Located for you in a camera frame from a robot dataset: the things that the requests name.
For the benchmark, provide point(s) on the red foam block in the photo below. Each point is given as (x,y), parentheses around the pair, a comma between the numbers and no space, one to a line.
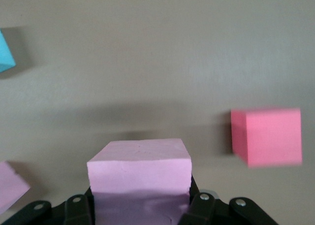
(270,138)

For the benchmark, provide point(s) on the pink foam block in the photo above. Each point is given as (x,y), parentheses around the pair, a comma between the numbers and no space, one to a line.
(139,168)
(11,185)

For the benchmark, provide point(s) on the blue foam block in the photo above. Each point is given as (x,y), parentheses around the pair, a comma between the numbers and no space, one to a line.
(5,52)

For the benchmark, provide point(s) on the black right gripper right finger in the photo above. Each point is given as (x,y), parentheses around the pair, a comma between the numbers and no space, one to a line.
(209,210)

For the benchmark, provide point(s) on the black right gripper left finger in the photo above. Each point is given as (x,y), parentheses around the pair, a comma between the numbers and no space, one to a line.
(73,210)

